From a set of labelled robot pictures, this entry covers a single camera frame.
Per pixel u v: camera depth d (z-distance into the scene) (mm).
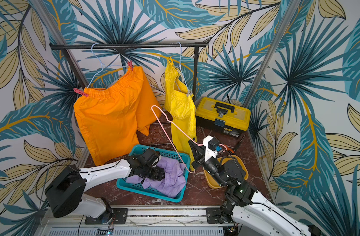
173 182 765
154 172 752
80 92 623
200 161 515
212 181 817
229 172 434
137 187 832
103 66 944
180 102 718
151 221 732
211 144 470
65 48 578
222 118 927
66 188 468
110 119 749
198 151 536
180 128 887
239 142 994
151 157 677
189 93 636
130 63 910
